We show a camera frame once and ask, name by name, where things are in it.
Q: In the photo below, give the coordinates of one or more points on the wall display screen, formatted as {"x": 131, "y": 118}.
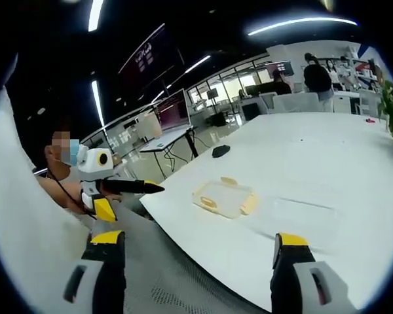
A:
{"x": 284, "y": 68}

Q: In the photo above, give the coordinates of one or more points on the blue face mask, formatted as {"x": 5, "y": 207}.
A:
{"x": 74, "y": 152}

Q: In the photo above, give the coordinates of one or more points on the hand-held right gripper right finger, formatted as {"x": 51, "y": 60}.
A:
{"x": 286, "y": 281}

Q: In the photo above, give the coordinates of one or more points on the white fabric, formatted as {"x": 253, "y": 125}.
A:
{"x": 29, "y": 209}

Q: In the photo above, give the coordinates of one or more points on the small red object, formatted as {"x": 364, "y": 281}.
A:
{"x": 370, "y": 120}

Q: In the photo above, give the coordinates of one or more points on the black box on floor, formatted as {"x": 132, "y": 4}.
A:
{"x": 218, "y": 119}

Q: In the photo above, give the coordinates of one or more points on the clear plastic container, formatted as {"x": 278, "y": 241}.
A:
{"x": 301, "y": 217}

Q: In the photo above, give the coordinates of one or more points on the beige cardboard box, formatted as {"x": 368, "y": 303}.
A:
{"x": 148, "y": 127}

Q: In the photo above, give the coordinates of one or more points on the white office chair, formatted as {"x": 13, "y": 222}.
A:
{"x": 296, "y": 102}
{"x": 368, "y": 102}
{"x": 268, "y": 101}

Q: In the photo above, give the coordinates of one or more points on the person's head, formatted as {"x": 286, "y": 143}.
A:
{"x": 48, "y": 152}

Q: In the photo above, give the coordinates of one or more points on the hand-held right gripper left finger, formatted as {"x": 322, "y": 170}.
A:
{"x": 113, "y": 278}

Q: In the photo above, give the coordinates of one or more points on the clear lid with yellow clips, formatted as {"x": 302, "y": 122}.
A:
{"x": 224, "y": 198}

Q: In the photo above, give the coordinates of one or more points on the large computer monitor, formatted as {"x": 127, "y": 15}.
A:
{"x": 173, "y": 111}

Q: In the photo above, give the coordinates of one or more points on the black computer mouse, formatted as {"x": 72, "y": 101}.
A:
{"x": 220, "y": 151}

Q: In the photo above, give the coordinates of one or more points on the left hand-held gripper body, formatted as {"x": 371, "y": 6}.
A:
{"x": 91, "y": 167}

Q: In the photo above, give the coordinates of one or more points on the white desk black legs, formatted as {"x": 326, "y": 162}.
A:
{"x": 165, "y": 140}

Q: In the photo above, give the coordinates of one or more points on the hanging dark display screen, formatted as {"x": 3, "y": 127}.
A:
{"x": 150, "y": 49}

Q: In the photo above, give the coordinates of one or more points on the long ceiling light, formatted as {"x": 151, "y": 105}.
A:
{"x": 97, "y": 101}
{"x": 95, "y": 14}
{"x": 301, "y": 25}
{"x": 196, "y": 64}

